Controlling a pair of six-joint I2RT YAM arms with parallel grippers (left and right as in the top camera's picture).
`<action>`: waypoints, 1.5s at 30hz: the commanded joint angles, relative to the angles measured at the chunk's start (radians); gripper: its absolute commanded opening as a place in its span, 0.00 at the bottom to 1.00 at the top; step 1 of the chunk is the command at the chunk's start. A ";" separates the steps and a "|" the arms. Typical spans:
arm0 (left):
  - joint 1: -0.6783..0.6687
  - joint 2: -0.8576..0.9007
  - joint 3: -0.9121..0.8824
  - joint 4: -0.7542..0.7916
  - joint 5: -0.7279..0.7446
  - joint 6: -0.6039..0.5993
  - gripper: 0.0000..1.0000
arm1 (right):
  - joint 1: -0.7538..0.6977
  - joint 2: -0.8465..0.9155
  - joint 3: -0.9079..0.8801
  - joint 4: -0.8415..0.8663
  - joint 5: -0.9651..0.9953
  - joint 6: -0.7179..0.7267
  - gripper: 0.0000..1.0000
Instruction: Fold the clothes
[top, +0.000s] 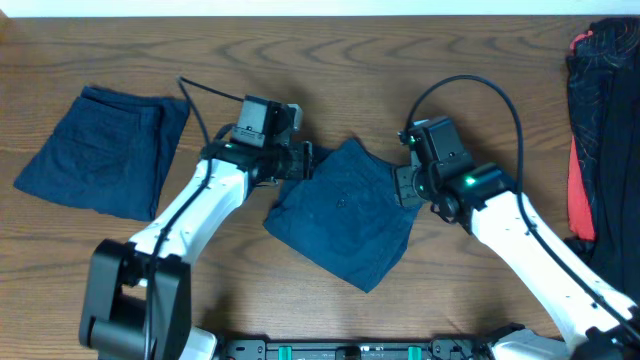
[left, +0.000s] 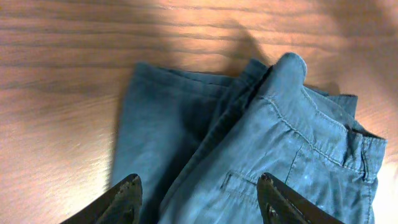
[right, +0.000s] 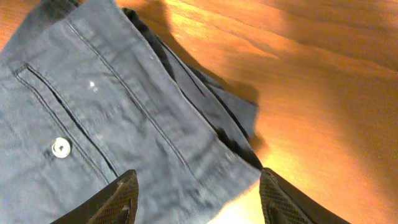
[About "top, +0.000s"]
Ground dark blue shorts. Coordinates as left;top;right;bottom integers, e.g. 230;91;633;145
14;86;190;221
264;139;421;293

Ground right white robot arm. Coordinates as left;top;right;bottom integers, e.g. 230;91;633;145
392;163;639;359

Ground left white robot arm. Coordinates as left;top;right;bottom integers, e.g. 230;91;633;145
78;140;313;359

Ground red garment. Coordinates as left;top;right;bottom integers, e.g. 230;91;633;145
567;29;597;244

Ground folded dark blue shorts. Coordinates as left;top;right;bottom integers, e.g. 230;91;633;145
14;86;190;221

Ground black patterned garment pile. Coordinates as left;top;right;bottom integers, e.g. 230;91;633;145
566;17;639;300

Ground right black cable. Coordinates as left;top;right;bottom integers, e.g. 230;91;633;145
403;74;640;336

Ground black cable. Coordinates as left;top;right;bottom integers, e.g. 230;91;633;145
403;74;640;336
142;75;246;360

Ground left black cable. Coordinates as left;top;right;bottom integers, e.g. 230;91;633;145
142;75;246;360

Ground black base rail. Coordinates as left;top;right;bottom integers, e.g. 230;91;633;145
213;334;497;360

